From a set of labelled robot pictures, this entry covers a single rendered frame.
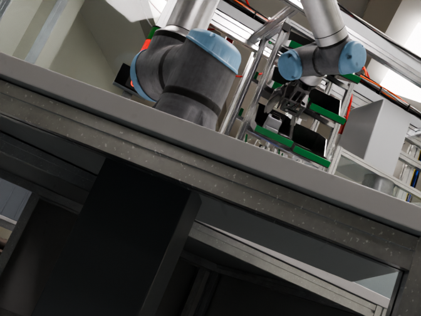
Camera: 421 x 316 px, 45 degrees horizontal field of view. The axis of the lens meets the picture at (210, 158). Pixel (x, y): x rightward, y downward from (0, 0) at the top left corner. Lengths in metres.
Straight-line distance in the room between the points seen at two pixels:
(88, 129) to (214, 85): 0.32
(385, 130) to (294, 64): 1.56
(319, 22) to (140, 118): 0.67
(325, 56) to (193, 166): 0.68
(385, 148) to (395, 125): 0.14
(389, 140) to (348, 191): 2.21
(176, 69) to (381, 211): 0.49
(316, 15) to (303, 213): 0.67
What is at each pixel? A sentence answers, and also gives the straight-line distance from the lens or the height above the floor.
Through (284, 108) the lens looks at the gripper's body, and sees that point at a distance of 1.53.
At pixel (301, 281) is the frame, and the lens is 1.49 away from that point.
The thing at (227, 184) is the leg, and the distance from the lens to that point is 0.64.
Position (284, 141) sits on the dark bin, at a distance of 1.65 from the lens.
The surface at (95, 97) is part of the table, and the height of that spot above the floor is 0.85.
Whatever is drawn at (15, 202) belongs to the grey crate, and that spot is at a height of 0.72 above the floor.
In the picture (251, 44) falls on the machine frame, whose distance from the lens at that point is 2.96.
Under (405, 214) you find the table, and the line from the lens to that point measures 0.64.
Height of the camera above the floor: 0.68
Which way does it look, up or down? 14 degrees up
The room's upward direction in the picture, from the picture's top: 23 degrees clockwise
